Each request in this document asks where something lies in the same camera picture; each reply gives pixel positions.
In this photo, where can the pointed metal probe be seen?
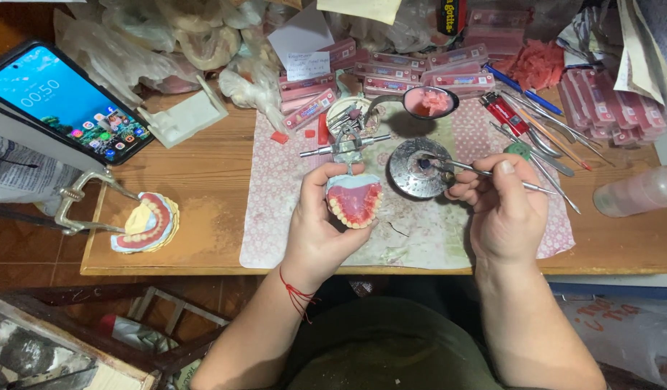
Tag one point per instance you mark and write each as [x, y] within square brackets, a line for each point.
[555, 187]

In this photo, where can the round metal burner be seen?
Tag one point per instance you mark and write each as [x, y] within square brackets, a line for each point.
[406, 168]

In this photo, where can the person's green shirt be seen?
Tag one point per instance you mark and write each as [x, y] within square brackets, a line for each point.
[387, 352]

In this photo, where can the white plaster block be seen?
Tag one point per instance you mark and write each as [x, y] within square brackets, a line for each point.
[184, 116]

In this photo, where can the red lighter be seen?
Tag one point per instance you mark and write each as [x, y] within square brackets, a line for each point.
[504, 114]

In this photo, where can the blue pen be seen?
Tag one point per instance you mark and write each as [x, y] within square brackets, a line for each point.
[528, 93]

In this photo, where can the round tin of burs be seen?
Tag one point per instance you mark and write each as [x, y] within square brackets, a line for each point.
[360, 111]

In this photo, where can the long thin metal instrument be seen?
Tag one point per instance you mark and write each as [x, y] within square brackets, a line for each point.
[571, 130]

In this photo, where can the metal wax carving tool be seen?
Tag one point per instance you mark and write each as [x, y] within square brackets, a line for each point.
[474, 170]

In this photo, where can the person's right hand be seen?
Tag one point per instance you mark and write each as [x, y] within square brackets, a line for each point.
[509, 216]

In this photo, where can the newspaper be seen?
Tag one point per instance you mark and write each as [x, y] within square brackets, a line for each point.
[19, 173]

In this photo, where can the floral pink placemat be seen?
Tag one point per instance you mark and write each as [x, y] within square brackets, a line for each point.
[290, 216]

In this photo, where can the wax denture on brass articulator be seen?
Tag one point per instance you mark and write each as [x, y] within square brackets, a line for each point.
[146, 222]

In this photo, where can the handwritten white note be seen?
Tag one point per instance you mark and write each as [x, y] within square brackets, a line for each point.
[309, 66]

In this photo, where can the broad metal spatula instrument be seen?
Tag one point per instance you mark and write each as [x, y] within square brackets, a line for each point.
[550, 160]

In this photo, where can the heap of bagged plaster models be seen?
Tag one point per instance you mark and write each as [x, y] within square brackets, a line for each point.
[149, 38]

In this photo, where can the blank white paper sheet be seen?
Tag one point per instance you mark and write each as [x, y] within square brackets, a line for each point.
[301, 35]

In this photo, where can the wooden frame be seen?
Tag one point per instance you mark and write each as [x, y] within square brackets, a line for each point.
[95, 336]

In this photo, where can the yellow paper sheet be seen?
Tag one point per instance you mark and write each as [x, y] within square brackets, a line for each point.
[360, 10]

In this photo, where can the heap of papers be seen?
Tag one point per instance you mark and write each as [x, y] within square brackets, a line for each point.
[636, 49]

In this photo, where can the clear plastic bag red print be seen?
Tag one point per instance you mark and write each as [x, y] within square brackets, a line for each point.
[631, 336]

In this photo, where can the small red wax chunk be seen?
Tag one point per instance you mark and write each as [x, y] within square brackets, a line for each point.
[279, 137]

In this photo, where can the stack of pink tooth boxes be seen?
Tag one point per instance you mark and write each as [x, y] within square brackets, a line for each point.
[604, 105]

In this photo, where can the pile of pink tooth cards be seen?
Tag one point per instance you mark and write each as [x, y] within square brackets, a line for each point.
[390, 76]

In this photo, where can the red wax stick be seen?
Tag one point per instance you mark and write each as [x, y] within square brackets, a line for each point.
[323, 130]

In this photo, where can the wax denture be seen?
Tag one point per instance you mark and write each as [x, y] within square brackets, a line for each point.
[146, 222]
[356, 203]

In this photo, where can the heap of pink wax scraps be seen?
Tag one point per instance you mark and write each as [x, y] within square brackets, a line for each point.
[533, 65]

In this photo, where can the green eraser piece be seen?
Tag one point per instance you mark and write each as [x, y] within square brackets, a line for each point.
[518, 150]

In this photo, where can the metal ladle with pink wax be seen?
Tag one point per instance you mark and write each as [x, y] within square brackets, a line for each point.
[431, 103]

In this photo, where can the black smartphone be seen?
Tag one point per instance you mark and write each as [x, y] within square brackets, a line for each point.
[62, 103]

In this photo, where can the person's left hand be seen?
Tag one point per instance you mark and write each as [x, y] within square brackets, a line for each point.
[311, 233]

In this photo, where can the black bottle yellow print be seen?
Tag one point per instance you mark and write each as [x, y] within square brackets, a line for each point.
[452, 16]

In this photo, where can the clear plastic bottle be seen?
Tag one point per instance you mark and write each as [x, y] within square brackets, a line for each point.
[636, 192]

